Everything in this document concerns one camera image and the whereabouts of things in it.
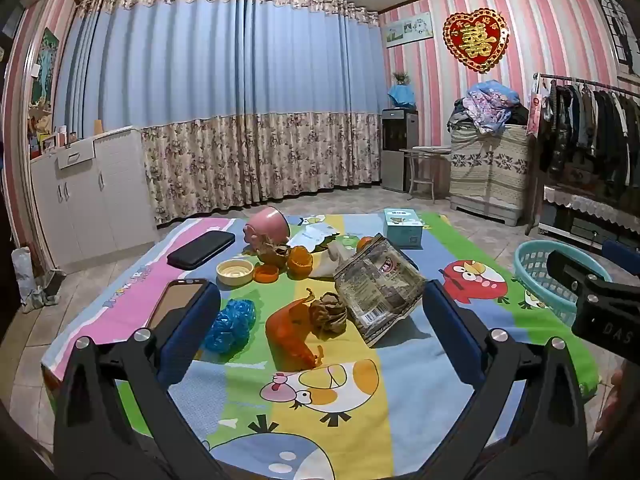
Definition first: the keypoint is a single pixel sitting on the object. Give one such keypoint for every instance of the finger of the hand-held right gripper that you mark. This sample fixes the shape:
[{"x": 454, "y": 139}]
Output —
[
  {"x": 625, "y": 257},
  {"x": 575, "y": 272}
]

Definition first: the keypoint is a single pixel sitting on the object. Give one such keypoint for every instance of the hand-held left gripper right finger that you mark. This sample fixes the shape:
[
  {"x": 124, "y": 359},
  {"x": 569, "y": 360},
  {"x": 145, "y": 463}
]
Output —
[{"x": 452, "y": 325}]

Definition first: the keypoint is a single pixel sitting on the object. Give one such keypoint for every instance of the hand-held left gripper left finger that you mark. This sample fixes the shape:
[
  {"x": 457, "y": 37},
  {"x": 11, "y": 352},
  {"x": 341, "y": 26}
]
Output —
[{"x": 192, "y": 320}]

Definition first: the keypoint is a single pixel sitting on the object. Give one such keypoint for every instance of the teal plastic basket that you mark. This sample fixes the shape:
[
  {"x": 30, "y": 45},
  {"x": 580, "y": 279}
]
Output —
[{"x": 537, "y": 280}]

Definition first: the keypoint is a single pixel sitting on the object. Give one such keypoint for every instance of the blue plastic bag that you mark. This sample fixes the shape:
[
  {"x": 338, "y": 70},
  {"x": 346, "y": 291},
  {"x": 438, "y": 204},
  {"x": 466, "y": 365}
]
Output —
[{"x": 230, "y": 327}]

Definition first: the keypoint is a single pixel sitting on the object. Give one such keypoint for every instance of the small cream bowl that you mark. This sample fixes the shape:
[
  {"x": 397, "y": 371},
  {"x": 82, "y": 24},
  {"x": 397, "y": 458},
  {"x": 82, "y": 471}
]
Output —
[{"x": 235, "y": 271}]

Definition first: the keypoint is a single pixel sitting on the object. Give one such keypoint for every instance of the orange bottle cap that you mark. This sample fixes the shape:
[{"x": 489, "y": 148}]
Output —
[{"x": 266, "y": 274}]

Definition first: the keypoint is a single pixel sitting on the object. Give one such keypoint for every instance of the orange plastic bag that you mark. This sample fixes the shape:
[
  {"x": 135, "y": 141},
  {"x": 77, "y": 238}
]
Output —
[{"x": 287, "y": 332}]

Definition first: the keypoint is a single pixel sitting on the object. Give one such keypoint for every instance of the brown paper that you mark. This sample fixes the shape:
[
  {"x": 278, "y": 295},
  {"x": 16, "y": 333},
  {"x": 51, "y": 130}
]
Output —
[{"x": 327, "y": 316}]

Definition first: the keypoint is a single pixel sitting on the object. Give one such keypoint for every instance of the beige cloth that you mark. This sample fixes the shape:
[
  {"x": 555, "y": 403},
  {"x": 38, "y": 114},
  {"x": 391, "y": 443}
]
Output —
[{"x": 332, "y": 260}]

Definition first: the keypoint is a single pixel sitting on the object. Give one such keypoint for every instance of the person's right hand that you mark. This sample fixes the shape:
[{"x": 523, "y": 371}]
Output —
[{"x": 622, "y": 405}]

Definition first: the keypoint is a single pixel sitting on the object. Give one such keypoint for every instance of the smartphone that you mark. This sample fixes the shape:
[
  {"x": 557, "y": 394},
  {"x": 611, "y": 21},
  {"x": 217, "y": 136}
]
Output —
[{"x": 175, "y": 302}]

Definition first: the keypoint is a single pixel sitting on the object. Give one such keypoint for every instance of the lace covered low bench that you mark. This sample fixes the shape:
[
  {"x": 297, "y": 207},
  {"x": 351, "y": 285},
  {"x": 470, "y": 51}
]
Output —
[{"x": 585, "y": 207}]

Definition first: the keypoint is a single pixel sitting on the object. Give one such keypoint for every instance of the black case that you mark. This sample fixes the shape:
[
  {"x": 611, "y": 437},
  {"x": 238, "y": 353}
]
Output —
[{"x": 201, "y": 250}]

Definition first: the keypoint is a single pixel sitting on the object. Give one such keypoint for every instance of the brown nut shell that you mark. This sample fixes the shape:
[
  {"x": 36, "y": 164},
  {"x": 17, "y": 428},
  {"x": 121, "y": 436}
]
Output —
[{"x": 274, "y": 254}]

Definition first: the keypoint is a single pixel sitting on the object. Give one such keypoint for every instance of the cartoon printed play mat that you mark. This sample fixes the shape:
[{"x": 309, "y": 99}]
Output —
[{"x": 250, "y": 410}]

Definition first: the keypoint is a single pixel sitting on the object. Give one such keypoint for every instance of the teal tissue box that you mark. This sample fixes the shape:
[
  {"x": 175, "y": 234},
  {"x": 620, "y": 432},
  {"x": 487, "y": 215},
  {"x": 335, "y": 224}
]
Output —
[{"x": 404, "y": 227}]

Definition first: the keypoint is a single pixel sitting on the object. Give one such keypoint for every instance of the metal clothes rack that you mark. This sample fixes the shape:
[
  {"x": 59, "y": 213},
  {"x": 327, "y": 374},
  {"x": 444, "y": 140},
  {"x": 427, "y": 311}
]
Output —
[{"x": 537, "y": 160}]

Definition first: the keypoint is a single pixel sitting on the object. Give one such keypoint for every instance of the small orange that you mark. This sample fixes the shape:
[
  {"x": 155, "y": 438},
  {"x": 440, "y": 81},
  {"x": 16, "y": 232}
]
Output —
[{"x": 365, "y": 243}]

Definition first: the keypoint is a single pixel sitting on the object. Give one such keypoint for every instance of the pink plastic cup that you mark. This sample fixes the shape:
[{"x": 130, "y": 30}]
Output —
[{"x": 270, "y": 227}]

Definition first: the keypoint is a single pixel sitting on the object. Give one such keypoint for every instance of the orange peel cup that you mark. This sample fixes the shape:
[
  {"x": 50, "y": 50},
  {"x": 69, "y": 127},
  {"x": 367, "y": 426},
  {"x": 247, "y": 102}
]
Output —
[{"x": 301, "y": 260}]

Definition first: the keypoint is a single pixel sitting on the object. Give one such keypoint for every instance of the cloth covered cabinet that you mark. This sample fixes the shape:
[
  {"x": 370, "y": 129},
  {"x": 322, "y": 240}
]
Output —
[{"x": 490, "y": 170}]

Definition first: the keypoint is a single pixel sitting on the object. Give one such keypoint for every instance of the hanging dark clothes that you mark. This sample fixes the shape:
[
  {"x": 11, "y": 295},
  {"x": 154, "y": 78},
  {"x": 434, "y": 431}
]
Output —
[{"x": 590, "y": 125}]

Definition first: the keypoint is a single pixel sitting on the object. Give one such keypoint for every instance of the white paper packet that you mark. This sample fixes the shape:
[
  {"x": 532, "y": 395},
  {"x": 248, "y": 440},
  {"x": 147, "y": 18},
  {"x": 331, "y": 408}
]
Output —
[{"x": 315, "y": 237}]

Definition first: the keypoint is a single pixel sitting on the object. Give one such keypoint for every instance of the white cabinet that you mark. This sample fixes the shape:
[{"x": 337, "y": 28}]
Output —
[{"x": 95, "y": 195}]

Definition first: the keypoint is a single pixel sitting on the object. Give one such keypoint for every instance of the small side table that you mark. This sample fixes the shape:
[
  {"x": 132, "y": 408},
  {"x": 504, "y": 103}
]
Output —
[{"x": 425, "y": 165}]

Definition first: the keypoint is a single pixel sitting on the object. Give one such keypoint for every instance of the white floor bag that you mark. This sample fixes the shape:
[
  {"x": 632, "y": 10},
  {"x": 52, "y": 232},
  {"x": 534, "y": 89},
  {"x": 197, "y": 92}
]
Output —
[{"x": 30, "y": 280}]

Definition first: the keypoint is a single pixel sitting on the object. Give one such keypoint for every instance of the grey water dispenser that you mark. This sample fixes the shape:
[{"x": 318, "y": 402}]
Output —
[{"x": 399, "y": 147}]

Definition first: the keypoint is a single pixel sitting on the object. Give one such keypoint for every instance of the pile of clothes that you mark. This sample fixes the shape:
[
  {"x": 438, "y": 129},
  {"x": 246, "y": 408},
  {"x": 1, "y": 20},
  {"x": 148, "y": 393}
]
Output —
[{"x": 487, "y": 105}]

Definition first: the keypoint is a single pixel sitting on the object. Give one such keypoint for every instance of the blue floral curtain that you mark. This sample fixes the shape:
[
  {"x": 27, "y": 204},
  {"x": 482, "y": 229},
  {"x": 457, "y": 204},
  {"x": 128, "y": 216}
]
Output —
[{"x": 225, "y": 95}]

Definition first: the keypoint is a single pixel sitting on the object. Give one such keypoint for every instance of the blue cloth cover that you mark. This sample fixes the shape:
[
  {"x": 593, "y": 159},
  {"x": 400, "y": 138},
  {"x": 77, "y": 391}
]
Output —
[{"x": 402, "y": 95}]

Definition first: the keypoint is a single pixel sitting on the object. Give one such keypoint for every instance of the window wall sticker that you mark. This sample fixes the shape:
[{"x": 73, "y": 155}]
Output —
[{"x": 620, "y": 35}]

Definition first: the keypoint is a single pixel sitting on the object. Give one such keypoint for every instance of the red heart wall decoration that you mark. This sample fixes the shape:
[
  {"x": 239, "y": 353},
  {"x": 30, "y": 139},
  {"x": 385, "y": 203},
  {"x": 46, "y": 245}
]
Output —
[{"x": 476, "y": 40}]

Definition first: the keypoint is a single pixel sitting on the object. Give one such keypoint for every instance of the green wall picture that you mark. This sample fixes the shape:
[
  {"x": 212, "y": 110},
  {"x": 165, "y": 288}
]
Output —
[{"x": 46, "y": 67}]

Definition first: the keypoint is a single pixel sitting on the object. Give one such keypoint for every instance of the wall poster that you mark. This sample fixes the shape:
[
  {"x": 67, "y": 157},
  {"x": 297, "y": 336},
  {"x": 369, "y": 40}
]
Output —
[{"x": 409, "y": 30}]

